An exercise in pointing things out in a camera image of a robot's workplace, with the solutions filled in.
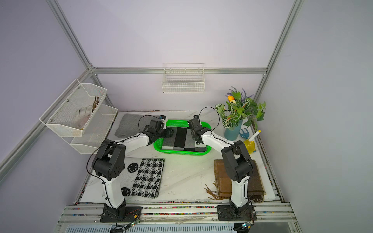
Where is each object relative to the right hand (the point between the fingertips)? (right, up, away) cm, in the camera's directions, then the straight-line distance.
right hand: (201, 132), depth 98 cm
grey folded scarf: (-52, +5, +10) cm, 53 cm away
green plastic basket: (-19, +6, +20) cm, 29 cm away
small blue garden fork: (+32, -2, +7) cm, 33 cm away
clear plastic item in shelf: (-67, +10, -20) cm, 70 cm away
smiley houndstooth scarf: (-35, -25, -16) cm, 46 cm away
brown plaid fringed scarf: (+29, -31, -20) cm, 47 cm away
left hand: (-20, 0, +1) cm, 20 cm away
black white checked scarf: (-13, -6, +4) cm, 15 cm away
